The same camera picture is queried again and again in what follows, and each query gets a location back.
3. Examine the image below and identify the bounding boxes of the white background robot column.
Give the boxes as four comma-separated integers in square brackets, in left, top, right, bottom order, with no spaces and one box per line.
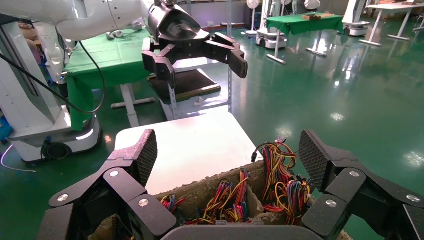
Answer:
[34,21,72,84]

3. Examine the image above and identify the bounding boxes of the white wheeled robot chassis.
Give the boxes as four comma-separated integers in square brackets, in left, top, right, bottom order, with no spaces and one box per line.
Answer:
[0,21,102,163]

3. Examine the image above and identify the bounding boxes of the colourful wire bundles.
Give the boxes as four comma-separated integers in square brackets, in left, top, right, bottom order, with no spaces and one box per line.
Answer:
[251,136,298,203]

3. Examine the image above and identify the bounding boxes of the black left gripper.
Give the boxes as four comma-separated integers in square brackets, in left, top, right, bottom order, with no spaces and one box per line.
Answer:
[141,2,249,90]

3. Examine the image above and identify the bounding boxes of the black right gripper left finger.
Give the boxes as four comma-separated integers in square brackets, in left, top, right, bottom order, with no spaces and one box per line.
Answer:
[35,129,178,240]

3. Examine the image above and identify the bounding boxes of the brown cardboard divider box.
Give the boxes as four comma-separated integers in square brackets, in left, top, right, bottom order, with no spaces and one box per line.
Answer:
[87,160,354,240]

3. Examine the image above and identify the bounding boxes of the black hanging cable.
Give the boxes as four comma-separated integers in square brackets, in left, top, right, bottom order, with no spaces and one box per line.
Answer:
[0,39,107,116]

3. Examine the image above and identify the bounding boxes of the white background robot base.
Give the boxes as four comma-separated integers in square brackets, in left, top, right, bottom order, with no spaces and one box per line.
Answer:
[341,0,371,37]
[255,0,288,51]

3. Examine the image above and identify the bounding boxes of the power supply with coloured wires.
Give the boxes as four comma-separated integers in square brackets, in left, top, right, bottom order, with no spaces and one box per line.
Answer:
[185,179,234,227]
[263,177,313,227]
[228,168,253,223]
[160,193,186,214]

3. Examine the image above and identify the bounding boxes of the black shelf mat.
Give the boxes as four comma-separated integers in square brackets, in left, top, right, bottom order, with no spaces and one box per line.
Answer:
[148,68,222,105]

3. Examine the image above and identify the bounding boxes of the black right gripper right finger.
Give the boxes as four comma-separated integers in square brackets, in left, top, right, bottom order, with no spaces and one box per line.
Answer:
[298,129,424,240]

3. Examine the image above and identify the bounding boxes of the white table leg frame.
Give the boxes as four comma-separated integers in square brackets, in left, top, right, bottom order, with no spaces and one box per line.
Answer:
[266,31,329,65]
[110,82,157,128]

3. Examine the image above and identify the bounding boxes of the wooden blocks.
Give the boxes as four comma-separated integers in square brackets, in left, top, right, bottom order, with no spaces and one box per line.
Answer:
[301,12,335,21]

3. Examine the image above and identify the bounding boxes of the grey metal shelf rack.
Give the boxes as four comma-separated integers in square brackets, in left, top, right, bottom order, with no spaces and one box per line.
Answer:
[147,0,233,122]

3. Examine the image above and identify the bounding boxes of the thin white floor cable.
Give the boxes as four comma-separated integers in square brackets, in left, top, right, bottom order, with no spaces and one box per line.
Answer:
[0,144,37,174]

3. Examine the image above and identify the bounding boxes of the white standing fan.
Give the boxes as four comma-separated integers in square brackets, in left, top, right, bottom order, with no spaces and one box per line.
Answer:
[244,0,262,36]

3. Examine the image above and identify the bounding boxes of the green tablecloth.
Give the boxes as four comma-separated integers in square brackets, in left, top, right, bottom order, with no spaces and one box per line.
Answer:
[265,13,345,37]
[63,28,160,132]

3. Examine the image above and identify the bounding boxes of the blue object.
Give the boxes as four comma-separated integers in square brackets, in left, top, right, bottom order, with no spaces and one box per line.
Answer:
[0,115,14,143]

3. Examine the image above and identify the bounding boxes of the white desk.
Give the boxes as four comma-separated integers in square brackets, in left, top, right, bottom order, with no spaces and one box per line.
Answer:
[358,1,424,47]

